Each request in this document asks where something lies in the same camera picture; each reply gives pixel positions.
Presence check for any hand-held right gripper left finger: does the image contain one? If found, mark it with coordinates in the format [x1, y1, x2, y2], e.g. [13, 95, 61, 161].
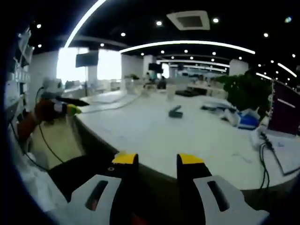
[47, 153, 140, 225]

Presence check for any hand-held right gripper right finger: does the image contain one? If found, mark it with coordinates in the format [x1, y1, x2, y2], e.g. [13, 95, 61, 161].
[176, 153, 270, 225]

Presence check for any blue-grey paper punch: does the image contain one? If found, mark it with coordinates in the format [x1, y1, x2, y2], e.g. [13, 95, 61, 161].
[168, 105, 184, 120]

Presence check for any person's left hand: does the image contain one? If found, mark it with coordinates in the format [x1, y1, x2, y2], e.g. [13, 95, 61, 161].
[34, 99, 68, 123]

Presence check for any white shelf with boxes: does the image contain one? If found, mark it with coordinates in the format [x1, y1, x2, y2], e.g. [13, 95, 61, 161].
[4, 25, 34, 113]

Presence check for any black monitor on stand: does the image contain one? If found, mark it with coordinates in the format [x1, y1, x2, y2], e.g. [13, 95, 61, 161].
[75, 51, 99, 68]

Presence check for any long curved ceiling light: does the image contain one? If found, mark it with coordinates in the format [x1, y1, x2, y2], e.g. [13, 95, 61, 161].
[64, 0, 109, 49]

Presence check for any white controller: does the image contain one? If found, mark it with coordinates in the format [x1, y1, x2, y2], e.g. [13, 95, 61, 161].
[221, 107, 241, 126]

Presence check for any blue and white box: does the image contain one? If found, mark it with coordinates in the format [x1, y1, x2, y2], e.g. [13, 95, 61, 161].
[237, 109, 261, 130]

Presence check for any stack of blue-white documents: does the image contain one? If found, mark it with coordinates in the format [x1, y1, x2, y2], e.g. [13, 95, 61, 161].
[201, 97, 236, 113]

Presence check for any tall white cup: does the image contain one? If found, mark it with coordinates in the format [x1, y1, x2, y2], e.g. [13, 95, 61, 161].
[165, 84, 177, 102]

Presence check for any flat black cushion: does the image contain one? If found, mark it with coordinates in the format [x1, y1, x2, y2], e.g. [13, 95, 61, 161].
[175, 90, 200, 97]

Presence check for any green potted plant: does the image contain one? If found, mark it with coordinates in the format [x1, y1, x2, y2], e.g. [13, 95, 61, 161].
[215, 69, 274, 119]

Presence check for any dark red board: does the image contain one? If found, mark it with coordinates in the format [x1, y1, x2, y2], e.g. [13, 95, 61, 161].
[268, 79, 300, 137]

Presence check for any square ceiling air vent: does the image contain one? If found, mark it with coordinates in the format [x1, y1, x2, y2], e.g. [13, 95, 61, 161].
[166, 10, 211, 31]

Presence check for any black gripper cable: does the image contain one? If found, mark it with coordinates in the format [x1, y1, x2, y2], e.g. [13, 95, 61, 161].
[35, 86, 65, 164]

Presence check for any black cable with plug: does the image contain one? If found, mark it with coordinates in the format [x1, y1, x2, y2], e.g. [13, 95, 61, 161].
[258, 132, 291, 190]

